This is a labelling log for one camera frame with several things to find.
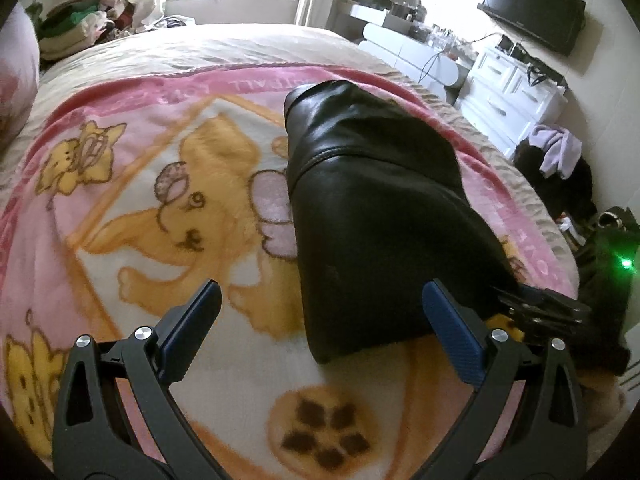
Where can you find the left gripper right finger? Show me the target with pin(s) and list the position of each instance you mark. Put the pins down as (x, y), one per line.
(524, 419)

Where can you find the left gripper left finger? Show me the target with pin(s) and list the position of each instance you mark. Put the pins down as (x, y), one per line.
(92, 435)

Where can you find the black leather jacket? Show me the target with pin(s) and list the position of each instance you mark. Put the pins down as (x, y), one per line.
(379, 210)

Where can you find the folded clothes pile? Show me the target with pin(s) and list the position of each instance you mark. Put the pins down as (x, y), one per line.
(73, 26)

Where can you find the black device with green light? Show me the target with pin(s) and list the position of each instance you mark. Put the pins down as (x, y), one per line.
(606, 265)

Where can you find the lilac cloth on chair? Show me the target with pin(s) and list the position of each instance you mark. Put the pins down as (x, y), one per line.
(561, 149)

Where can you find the pink cartoon bear blanket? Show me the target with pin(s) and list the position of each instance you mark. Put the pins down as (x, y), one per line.
(140, 190)

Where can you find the white drawer dresser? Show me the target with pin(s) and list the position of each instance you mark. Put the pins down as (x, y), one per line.
(499, 99)

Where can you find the white bedside table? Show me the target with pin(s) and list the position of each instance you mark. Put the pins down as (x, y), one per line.
(385, 37)

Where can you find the beige bed sheet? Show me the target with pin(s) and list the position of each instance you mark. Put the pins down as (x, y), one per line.
(184, 50)

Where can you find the pink rolled duvet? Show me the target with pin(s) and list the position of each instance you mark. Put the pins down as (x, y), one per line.
(19, 73)

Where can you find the black wall television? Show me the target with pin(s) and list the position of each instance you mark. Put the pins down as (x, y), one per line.
(555, 24)

